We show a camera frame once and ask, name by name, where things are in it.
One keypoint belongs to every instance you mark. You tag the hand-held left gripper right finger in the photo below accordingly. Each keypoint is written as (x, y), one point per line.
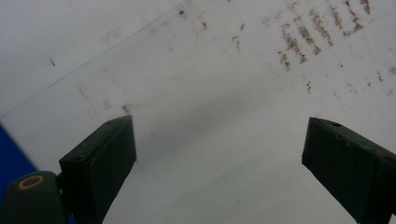
(348, 165)

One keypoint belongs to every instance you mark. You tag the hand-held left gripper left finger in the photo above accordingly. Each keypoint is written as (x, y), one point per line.
(96, 168)

